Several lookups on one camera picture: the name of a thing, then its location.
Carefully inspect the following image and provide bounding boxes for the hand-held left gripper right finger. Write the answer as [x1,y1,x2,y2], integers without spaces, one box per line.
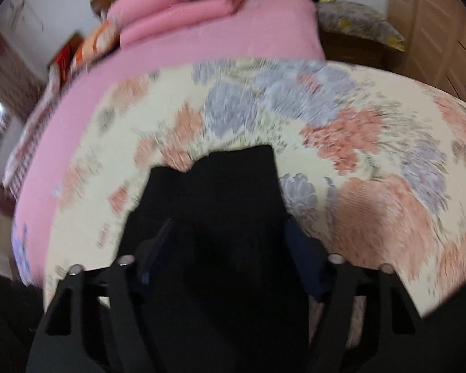
[285,219,424,373]

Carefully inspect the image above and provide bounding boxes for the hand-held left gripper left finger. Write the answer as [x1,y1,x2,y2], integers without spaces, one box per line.
[25,219,175,373]

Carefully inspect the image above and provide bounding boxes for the black pants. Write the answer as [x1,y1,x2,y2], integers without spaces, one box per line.
[118,144,311,373]

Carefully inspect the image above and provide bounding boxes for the floral blanket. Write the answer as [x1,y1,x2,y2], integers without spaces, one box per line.
[43,58,466,343]

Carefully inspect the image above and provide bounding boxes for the checkered cloth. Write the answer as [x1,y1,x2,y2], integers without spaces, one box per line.
[4,66,63,199]

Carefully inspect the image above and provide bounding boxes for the wooden nightstand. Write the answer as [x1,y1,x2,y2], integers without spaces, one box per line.
[320,31,385,68]

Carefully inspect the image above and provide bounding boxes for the red patterned box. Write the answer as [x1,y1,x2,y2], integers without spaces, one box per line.
[48,33,84,82]

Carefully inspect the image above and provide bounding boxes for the orange patterned pillow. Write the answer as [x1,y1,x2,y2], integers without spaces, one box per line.
[70,19,121,71]

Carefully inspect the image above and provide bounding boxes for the brown patterned curtain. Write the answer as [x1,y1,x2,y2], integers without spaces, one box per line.
[0,29,43,121]

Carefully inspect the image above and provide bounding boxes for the pink bedsheet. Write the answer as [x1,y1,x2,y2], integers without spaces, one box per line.
[13,0,327,280]

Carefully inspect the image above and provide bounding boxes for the pink folded quilt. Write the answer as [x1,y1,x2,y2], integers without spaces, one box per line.
[107,0,251,47]

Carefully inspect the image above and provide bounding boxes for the wooden wardrobe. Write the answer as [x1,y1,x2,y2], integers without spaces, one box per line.
[386,0,466,105]

